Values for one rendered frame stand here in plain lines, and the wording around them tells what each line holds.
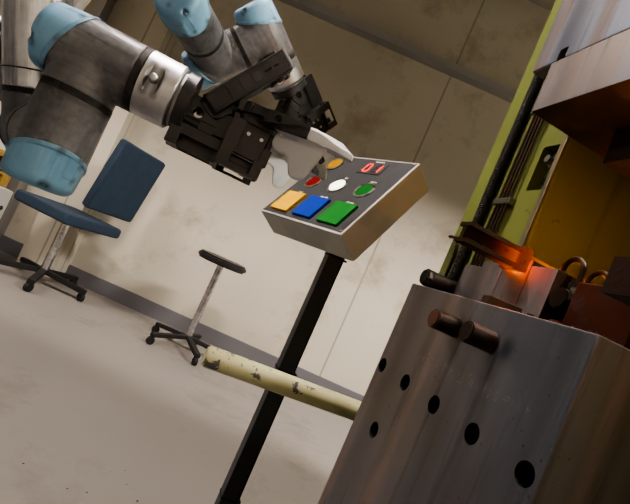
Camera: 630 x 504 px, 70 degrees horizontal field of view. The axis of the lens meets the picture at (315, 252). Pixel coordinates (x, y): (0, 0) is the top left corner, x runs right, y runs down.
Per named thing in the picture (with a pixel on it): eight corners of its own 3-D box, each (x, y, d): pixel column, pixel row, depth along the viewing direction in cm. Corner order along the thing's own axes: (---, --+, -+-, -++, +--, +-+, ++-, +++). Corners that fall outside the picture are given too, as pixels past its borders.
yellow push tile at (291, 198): (285, 210, 115) (305, 193, 117) (269, 206, 121) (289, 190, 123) (288, 215, 115) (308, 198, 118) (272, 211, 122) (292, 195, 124)
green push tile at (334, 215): (335, 224, 100) (357, 204, 102) (314, 218, 105) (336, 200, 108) (338, 230, 100) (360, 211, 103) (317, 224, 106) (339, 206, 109)
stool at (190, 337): (230, 360, 347) (268, 276, 350) (209, 374, 291) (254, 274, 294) (162, 328, 352) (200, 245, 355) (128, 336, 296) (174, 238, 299)
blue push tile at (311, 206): (308, 216, 107) (329, 198, 110) (290, 211, 113) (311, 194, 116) (311, 222, 108) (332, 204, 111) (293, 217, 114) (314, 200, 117)
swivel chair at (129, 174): (104, 300, 358) (168, 164, 363) (61, 308, 292) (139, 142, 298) (23, 265, 356) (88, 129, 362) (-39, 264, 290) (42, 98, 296)
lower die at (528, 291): (535, 324, 58) (560, 263, 58) (450, 298, 77) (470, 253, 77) (744, 424, 69) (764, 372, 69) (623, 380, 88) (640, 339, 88)
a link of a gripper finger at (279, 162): (290, 198, 66) (247, 171, 59) (306, 162, 67) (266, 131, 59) (305, 203, 64) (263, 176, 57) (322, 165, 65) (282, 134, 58)
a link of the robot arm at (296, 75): (274, 71, 82) (252, 74, 88) (285, 94, 85) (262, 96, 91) (303, 52, 85) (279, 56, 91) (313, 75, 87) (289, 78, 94)
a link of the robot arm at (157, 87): (160, 64, 55) (154, 37, 47) (196, 82, 56) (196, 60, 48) (134, 119, 55) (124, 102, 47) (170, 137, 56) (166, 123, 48)
